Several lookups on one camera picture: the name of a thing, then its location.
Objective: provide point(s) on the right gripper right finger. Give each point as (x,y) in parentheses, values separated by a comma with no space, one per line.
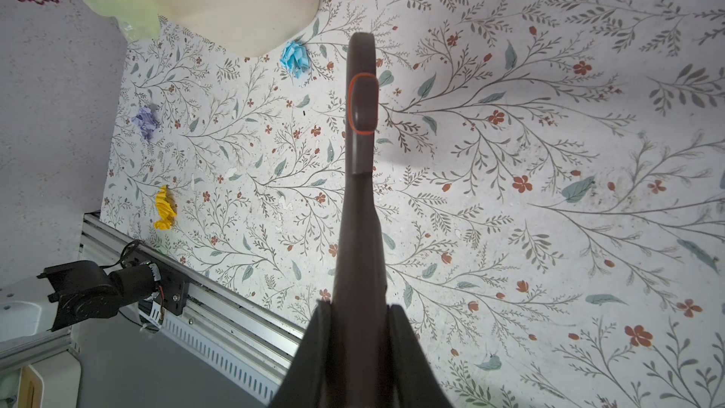
(414,382)

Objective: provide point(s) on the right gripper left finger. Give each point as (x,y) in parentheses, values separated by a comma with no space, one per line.
(303,382)

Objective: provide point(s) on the light blue paper scrap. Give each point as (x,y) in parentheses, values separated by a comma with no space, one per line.
(295,59)

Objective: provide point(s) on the white box device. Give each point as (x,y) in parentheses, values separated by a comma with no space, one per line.
(52,382)

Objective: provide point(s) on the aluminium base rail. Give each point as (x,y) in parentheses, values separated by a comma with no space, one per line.
(243,341)

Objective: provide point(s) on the yellow paper scrap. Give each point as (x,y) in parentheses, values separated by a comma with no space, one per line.
(165,210)

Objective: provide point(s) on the purple paper scrap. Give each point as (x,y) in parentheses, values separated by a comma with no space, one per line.
(146,122)

